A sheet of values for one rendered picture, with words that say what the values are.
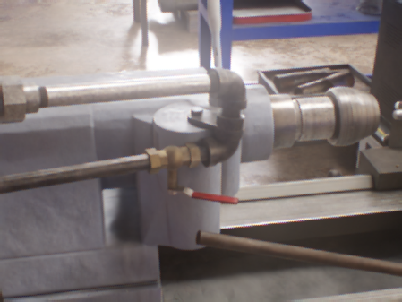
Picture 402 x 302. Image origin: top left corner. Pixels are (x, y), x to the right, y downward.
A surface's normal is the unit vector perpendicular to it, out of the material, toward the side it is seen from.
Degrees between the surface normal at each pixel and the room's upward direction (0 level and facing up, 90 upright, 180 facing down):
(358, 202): 0
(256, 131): 73
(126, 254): 62
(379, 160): 0
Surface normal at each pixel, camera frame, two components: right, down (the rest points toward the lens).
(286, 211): 0.00, -0.88
